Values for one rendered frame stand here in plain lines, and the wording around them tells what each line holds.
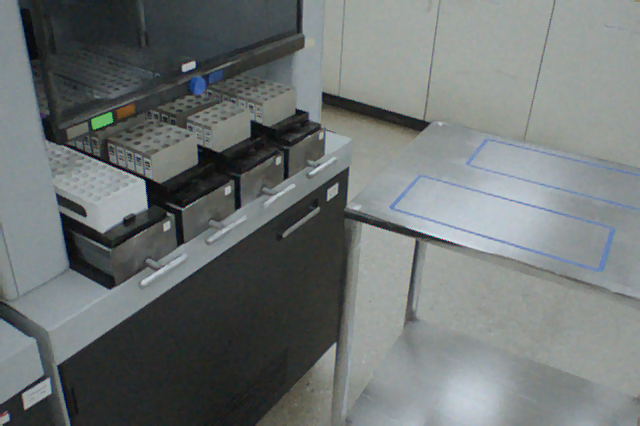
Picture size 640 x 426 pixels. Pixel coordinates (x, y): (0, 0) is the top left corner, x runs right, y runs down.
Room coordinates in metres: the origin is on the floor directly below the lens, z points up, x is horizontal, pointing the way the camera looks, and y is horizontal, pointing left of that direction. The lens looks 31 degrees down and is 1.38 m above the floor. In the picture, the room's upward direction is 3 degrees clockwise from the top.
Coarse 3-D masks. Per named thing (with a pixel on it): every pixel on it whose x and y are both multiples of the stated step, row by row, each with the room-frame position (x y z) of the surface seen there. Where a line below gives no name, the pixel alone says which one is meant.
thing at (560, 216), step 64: (448, 128) 1.30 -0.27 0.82; (384, 192) 1.01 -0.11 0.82; (448, 192) 1.02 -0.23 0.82; (512, 192) 1.03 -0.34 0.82; (576, 192) 1.04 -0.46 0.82; (512, 256) 0.83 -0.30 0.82; (576, 256) 0.83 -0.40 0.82; (384, 384) 1.08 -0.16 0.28; (448, 384) 1.09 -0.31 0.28; (512, 384) 1.09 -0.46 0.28; (576, 384) 1.10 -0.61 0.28
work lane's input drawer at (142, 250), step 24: (144, 216) 0.89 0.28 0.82; (168, 216) 0.92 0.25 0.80; (72, 240) 0.86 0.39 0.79; (96, 240) 0.84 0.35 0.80; (120, 240) 0.83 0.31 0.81; (144, 240) 0.86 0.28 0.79; (168, 240) 0.91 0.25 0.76; (96, 264) 0.83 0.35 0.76; (120, 264) 0.82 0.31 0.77; (144, 264) 0.86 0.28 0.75; (168, 264) 0.85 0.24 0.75; (144, 288) 0.80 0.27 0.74
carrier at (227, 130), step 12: (240, 108) 1.21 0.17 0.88; (216, 120) 1.15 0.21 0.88; (228, 120) 1.16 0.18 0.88; (240, 120) 1.18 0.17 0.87; (204, 132) 1.13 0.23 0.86; (216, 132) 1.13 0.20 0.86; (228, 132) 1.15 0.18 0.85; (240, 132) 1.18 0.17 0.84; (216, 144) 1.13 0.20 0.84; (228, 144) 1.15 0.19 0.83
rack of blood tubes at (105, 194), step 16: (64, 160) 1.00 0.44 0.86; (80, 160) 0.99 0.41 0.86; (96, 160) 0.99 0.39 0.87; (64, 176) 0.93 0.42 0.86; (80, 176) 0.94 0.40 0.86; (96, 176) 0.94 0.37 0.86; (112, 176) 0.94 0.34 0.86; (128, 176) 0.94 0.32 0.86; (64, 192) 0.88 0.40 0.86; (80, 192) 0.89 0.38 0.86; (96, 192) 0.90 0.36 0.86; (112, 192) 0.89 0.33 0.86; (128, 192) 0.89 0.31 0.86; (144, 192) 0.92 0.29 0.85; (64, 208) 0.89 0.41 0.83; (80, 208) 0.92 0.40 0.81; (96, 208) 0.85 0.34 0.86; (112, 208) 0.87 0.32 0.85; (128, 208) 0.89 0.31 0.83; (144, 208) 0.92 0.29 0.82; (96, 224) 0.85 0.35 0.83; (112, 224) 0.86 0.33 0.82
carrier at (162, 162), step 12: (168, 144) 1.04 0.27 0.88; (180, 144) 1.05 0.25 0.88; (192, 144) 1.07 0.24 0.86; (144, 156) 1.00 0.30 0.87; (156, 156) 1.00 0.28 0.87; (168, 156) 1.02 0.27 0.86; (180, 156) 1.04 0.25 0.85; (192, 156) 1.07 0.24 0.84; (156, 168) 0.99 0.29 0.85; (168, 168) 1.02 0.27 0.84; (180, 168) 1.04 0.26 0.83; (156, 180) 0.99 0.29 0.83
